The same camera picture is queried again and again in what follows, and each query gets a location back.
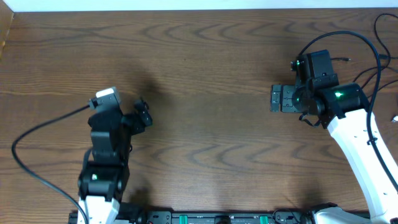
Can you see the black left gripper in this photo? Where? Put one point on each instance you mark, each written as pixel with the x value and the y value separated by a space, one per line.
pixel 137 117

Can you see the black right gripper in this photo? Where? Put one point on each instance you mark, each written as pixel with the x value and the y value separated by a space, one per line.
pixel 283 98

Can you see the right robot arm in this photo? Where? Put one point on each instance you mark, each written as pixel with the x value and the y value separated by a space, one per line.
pixel 343 110

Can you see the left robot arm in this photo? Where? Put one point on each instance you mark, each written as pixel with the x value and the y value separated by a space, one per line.
pixel 105 171

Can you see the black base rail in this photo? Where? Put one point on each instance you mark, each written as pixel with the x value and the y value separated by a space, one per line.
pixel 129 213

